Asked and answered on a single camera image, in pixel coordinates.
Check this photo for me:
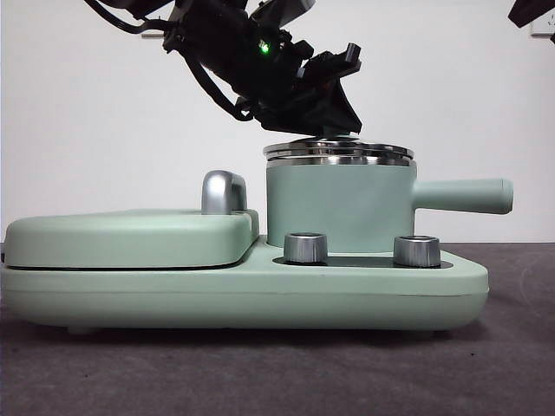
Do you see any mint green breakfast machine base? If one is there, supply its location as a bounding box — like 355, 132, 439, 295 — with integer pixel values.
0, 233, 491, 337

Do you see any black glossy control panel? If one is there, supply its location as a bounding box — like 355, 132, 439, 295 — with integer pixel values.
272, 253, 443, 268

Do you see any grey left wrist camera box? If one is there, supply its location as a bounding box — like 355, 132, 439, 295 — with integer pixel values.
249, 0, 317, 32

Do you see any glass lid with green knob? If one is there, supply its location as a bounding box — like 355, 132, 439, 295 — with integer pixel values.
263, 133, 414, 167

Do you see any mint green pot with handle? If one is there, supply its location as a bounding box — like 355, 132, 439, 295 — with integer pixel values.
264, 151, 515, 255

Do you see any chrome griddle lid handle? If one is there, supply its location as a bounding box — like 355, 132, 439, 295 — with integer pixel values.
201, 170, 249, 216

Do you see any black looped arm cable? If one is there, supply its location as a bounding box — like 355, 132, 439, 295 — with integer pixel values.
184, 54, 258, 123

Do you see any chrome control knob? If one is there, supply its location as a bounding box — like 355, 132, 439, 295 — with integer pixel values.
284, 232, 330, 264
393, 234, 440, 266

